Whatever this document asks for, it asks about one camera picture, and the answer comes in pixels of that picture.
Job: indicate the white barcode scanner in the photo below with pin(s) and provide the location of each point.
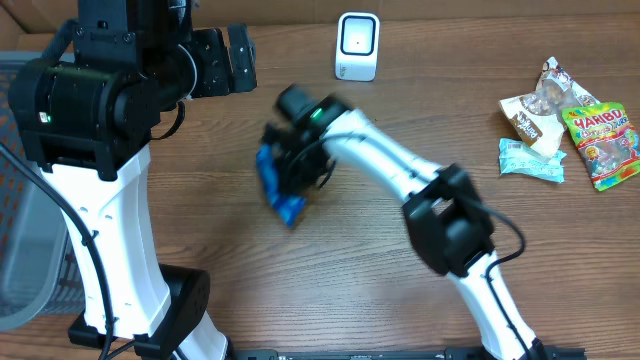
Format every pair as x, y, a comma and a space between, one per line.
357, 46

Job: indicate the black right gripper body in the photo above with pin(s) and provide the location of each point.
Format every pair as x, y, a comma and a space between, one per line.
305, 165

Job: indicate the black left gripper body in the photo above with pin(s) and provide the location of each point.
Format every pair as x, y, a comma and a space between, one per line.
214, 77

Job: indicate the grey plastic mesh basket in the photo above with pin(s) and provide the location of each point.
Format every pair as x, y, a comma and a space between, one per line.
39, 274

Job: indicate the light teal snack packet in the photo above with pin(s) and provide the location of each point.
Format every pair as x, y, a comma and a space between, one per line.
515, 157

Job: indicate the dried mushroom snack bag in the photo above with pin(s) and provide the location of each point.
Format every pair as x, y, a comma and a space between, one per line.
537, 116

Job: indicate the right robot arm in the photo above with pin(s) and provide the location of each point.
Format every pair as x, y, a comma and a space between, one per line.
448, 226

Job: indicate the green Haribo gummy bag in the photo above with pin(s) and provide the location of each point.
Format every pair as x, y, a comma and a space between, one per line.
606, 140

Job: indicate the blue Oreo cookie pack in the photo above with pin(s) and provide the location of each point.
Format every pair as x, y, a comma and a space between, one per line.
288, 207

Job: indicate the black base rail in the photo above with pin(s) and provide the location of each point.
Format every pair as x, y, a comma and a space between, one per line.
456, 353

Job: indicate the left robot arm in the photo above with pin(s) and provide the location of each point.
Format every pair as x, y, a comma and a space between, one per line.
85, 110

